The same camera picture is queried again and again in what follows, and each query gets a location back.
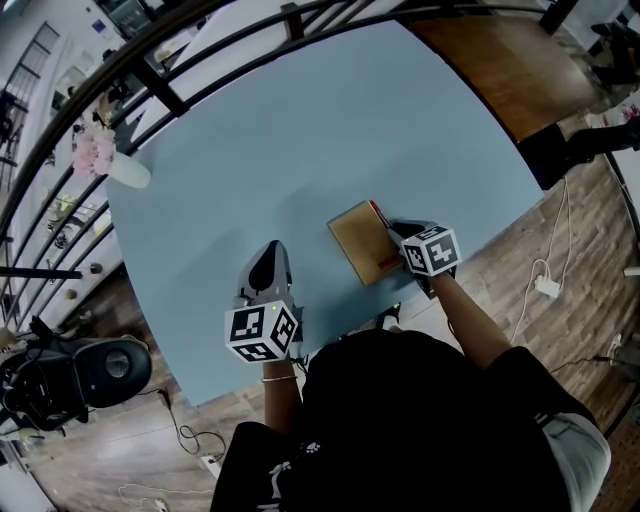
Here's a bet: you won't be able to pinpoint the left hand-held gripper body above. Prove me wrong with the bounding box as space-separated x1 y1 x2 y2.
223 287 305 365

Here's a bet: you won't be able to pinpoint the person's black shirt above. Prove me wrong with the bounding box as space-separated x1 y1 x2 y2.
209 329 599 512

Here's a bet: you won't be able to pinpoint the person's right forearm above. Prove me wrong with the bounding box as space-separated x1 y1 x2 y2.
429 273 514 371

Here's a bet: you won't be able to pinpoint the black metal railing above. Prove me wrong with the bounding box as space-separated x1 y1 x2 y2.
0 0 576 331

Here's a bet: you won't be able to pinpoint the white vase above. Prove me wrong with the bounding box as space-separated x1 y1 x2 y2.
107 152 152 190

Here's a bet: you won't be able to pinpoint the person's left forearm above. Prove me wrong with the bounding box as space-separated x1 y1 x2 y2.
260 359 304 436

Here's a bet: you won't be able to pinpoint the white charger cable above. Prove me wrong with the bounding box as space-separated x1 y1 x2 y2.
509 177 574 344

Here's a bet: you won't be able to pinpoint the black clog shoe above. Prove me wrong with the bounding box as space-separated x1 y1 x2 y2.
375 304 402 331

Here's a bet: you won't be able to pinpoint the brown wooden table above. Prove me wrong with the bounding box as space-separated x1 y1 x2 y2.
407 14 601 144

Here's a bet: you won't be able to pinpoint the black floor cable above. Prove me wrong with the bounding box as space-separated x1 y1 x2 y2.
144 387 226 457

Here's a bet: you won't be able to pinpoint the black padded chair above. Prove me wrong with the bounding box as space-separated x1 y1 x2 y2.
0 334 154 434

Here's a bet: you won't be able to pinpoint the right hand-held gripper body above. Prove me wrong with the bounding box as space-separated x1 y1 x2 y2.
399 222 462 301

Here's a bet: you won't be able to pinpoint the light blue table top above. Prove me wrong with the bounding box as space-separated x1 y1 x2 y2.
104 19 546 407

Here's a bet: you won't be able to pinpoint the thin white floor cable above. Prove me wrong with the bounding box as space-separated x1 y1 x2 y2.
117 482 216 512

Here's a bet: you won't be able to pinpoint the person's grey shorts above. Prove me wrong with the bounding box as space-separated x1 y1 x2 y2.
542 412 612 512

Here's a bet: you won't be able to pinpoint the red pen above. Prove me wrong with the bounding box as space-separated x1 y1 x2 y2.
368 199 391 229

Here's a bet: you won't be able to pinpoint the brown notebook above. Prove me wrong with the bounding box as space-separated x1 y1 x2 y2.
327 200 406 287

